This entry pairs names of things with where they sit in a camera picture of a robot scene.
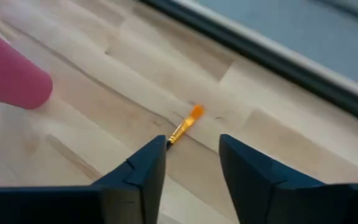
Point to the black aluminium frame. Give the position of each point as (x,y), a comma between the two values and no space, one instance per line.
(291,67)

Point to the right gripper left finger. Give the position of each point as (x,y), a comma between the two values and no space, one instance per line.
(104,202)

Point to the red plastic cup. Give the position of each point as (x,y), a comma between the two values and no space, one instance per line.
(8,74)

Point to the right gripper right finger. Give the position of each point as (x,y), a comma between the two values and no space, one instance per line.
(275,199)

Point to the black paintbrush orange bristles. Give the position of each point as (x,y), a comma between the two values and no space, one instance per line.
(185,124)

